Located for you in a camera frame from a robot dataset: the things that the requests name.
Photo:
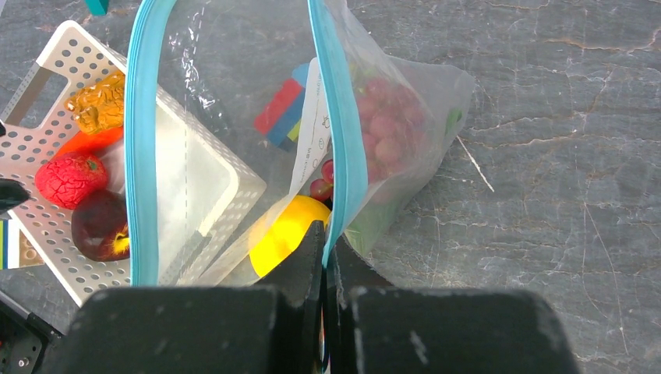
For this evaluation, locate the orange crinkled ginger root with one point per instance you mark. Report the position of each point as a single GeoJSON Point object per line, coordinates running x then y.
{"type": "Point", "coordinates": [99, 107]}

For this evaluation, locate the dark red apple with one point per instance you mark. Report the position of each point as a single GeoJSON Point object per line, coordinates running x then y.
{"type": "Point", "coordinates": [100, 227]}

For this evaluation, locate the red strawberry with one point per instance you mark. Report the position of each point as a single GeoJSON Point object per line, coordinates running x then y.
{"type": "Point", "coordinates": [66, 180]}

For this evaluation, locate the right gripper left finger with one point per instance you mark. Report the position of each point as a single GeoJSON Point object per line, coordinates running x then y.
{"type": "Point", "coordinates": [273, 326]}

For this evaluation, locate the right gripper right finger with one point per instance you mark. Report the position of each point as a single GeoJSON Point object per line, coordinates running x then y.
{"type": "Point", "coordinates": [374, 327]}

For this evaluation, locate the yellow lemon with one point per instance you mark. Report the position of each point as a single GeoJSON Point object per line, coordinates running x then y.
{"type": "Point", "coordinates": [270, 245]}

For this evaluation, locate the orange carrot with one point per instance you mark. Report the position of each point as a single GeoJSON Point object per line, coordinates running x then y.
{"type": "Point", "coordinates": [85, 143]}

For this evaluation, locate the clear zip top bag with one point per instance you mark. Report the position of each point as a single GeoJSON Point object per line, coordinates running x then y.
{"type": "Point", "coordinates": [223, 61]}

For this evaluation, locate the green blue white block stack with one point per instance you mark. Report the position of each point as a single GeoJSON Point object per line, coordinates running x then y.
{"type": "Point", "coordinates": [16, 250]}

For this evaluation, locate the teal small block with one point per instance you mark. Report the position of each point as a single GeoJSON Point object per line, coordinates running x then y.
{"type": "Point", "coordinates": [97, 7]}

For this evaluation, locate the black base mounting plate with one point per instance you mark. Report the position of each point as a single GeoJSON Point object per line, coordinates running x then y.
{"type": "Point", "coordinates": [27, 341]}

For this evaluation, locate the red grape bunch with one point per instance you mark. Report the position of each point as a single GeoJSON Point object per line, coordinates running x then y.
{"type": "Point", "coordinates": [382, 134]}

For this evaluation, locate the red blue yellow block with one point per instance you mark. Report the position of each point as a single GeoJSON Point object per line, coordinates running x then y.
{"type": "Point", "coordinates": [279, 121]}

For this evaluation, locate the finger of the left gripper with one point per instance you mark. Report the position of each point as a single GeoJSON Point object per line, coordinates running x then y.
{"type": "Point", "coordinates": [12, 194]}

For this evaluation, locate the white perforated plastic basket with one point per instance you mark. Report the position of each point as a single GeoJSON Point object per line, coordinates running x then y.
{"type": "Point", "coordinates": [204, 191]}

